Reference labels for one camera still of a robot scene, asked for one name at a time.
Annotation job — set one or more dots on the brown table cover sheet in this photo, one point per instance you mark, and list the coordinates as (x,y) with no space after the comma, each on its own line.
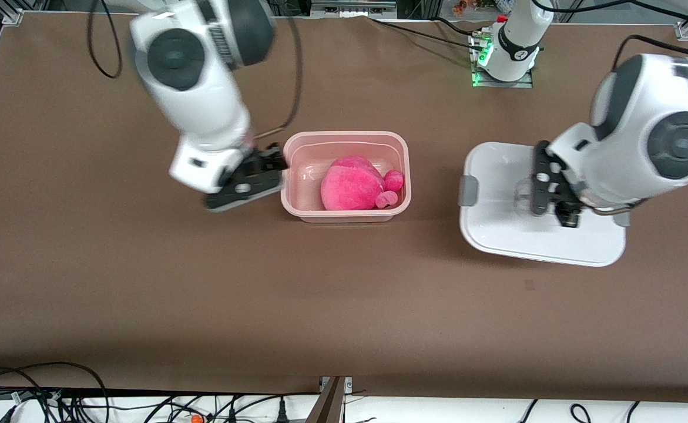
(379,305)

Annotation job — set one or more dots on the black power plug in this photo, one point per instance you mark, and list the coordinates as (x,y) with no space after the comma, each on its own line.
(282,413)

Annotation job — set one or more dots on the aluminium profile with bracket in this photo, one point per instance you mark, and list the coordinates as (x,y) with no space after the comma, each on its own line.
(329,405)

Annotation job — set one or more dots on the colourful background objects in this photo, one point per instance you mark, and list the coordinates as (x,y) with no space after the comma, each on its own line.
(479,6)

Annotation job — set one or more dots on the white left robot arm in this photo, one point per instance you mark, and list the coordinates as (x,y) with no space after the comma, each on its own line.
(631,117)

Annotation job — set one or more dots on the translucent pink plastic box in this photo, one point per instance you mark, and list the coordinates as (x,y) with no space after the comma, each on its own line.
(302,176)

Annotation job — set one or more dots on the pink plush toy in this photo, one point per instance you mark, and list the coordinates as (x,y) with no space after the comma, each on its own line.
(349,185)

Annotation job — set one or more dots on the grey metal rack device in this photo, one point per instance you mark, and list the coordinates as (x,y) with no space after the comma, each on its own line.
(352,6)

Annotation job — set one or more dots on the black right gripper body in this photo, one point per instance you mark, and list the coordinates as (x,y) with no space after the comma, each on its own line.
(265,160)

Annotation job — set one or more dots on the white box lid grey clips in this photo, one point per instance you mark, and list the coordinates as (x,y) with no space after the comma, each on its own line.
(496,235)

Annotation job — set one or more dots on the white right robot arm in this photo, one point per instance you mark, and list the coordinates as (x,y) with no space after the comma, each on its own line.
(202,100)

